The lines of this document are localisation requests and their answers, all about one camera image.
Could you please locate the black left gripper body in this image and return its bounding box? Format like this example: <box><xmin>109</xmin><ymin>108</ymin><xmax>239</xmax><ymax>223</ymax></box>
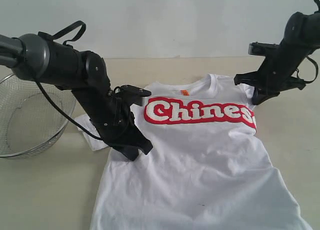
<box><xmin>72</xmin><ymin>87</ymin><xmax>138</xmax><ymax>148</ymax></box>

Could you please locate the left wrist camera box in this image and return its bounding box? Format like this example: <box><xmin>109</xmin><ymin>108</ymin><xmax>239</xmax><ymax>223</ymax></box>
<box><xmin>116</xmin><ymin>85</ymin><xmax>152</xmax><ymax>107</ymax></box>

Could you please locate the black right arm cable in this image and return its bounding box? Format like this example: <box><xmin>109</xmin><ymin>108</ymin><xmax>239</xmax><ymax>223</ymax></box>
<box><xmin>287</xmin><ymin>0</ymin><xmax>320</xmax><ymax>91</ymax></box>

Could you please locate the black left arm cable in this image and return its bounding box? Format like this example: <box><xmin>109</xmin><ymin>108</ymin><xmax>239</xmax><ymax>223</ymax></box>
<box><xmin>0</xmin><ymin>20</ymin><xmax>126</xmax><ymax>142</ymax></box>

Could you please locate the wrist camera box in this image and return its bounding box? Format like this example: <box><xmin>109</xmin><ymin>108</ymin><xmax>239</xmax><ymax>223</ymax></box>
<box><xmin>116</xmin><ymin>85</ymin><xmax>152</xmax><ymax>107</ymax></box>
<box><xmin>248</xmin><ymin>42</ymin><xmax>279</xmax><ymax>57</ymax></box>

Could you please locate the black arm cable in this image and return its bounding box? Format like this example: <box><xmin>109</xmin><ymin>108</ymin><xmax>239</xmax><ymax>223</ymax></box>
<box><xmin>287</xmin><ymin>0</ymin><xmax>320</xmax><ymax>91</ymax></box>
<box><xmin>0</xmin><ymin>20</ymin><xmax>126</xmax><ymax>142</ymax></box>

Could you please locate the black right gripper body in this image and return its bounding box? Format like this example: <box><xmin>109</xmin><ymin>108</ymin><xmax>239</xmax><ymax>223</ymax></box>
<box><xmin>254</xmin><ymin>47</ymin><xmax>308</xmax><ymax>93</ymax></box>

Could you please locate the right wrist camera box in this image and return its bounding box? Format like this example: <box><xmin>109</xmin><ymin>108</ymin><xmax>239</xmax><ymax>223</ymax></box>
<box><xmin>248</xmin><ymin>42</ymin><xmax>279</xmax><ymax>57</ymax></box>

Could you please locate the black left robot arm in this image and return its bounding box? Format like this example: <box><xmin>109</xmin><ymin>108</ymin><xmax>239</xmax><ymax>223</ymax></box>
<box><xmin>0</xmin><ymin>33</ymin><xmax>153</xmax><ymax>161</ymax></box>

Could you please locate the round metal mesh basket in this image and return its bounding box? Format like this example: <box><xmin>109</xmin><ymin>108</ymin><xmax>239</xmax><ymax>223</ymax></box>
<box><xmin>0</xmin><ymin>74</ymin><xmax>68</xmax><ymax>159</ymax></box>

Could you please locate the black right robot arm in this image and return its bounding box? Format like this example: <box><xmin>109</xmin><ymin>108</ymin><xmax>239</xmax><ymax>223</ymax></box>
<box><xmin>234</xmin><ymin>12</ymin><xmax>320</xmax><ymax>105</ymax></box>

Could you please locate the white t-shirt red lettering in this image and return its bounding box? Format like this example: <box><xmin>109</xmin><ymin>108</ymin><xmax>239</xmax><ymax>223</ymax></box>
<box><xmin>90</xmin><ymin>74</ymin><xmax>310</xmax><ymax>230</ymax></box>

